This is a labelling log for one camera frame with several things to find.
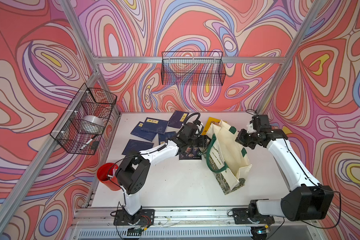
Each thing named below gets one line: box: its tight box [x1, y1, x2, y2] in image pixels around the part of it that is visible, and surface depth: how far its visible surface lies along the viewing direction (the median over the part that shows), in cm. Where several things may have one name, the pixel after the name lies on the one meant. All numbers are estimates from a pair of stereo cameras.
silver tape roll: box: [79, 115, 104, 135], surface depth 73 cm
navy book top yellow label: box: [140, 117, 169, 135], surface depth 113 cm
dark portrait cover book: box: [179, 146, 202, 161], surface depth 95 cm
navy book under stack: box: [130, 121, 157, 142], surface depth 109 cm
